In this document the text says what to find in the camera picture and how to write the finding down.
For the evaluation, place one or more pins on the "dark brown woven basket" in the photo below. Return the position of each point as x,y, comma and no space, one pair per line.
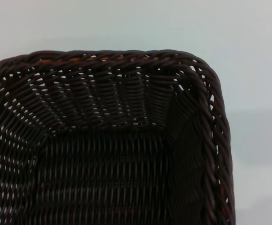
108,164

